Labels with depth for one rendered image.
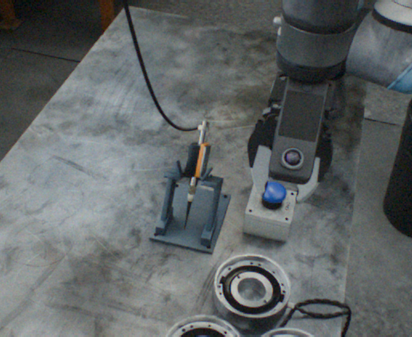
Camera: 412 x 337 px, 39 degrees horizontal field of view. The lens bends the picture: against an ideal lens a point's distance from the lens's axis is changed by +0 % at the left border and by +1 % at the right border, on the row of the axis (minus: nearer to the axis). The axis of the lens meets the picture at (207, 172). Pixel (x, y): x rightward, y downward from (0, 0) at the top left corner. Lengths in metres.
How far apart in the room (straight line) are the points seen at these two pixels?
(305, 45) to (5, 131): 1.92
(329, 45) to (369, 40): 0.44
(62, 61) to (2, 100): 0.37
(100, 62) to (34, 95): 1.33
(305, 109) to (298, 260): 0.33
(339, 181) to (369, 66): 0.20
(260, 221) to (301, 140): 0.30
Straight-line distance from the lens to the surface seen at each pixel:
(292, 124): 0.62
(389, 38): 1.02
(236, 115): 1.14
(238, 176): 1.01
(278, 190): 0.89
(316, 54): 0.61
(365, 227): 2.10
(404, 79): 1.04
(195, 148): 0.85
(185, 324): 0.78
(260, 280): 0.83
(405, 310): 1.93
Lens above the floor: 1.49
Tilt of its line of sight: 43 degrees down
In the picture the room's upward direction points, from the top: 4 degrees clockwise
